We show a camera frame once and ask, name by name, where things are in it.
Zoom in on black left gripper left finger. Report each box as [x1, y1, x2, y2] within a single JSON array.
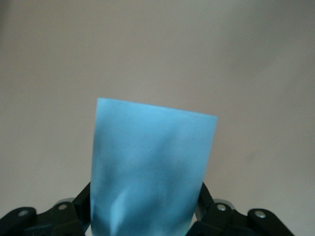
[[0, 181, 92, 236]]

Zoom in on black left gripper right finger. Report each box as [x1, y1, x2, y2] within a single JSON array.
[[188, 181, 295, 236]]

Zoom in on blue plastic cup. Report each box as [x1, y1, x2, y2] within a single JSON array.
[[90, 97, 219, 236]]

